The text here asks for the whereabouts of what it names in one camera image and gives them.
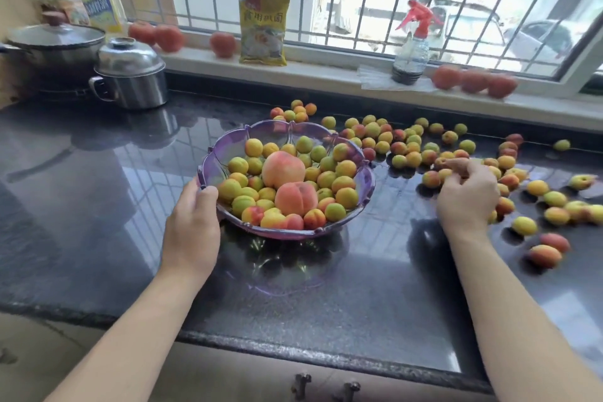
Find large pink peach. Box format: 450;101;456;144
274;181;319;218
261;150;307;190

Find person's left forearm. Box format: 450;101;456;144
45;265;220;402

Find person's right hand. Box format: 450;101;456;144
435;158;501;240

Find black gas stove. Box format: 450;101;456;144
0;68;97;105

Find person's right forearm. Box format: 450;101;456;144
445;226;603;402

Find person's left hand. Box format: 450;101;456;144
161;175;221;283

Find red tomato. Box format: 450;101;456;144
128;21;157;46
460;68;491;95
155;24;186;54
487;73;519;99
209;31;238;59
432;64;463;90

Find scattered loose apricots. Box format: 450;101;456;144
269;99;603;270

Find purple plastic fruit bowl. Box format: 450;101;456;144
197;119;377;241

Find small steel pot with handle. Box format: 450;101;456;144
88;36;170;111

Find spray bottle with red trigger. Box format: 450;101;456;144
391;0;446;86

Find white car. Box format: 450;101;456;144
423;0;508;64

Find heap of apricots in bowl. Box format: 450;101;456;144
217;135;360;231

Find white window frame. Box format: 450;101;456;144
123;0;603;121

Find yellow food packet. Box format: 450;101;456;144
238;0;291;67

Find large steel pot with lid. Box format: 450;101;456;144
0;12;107;76

